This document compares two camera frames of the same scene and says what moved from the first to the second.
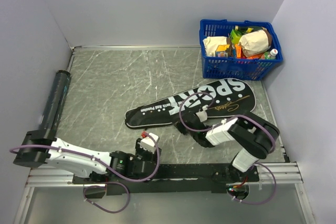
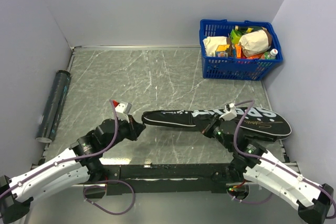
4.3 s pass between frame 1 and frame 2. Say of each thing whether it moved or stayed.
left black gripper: moved
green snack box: stayed
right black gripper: moved
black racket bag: moved
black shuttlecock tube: stayed
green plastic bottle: stayed
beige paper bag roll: stayed
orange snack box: stayed
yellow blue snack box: stayed
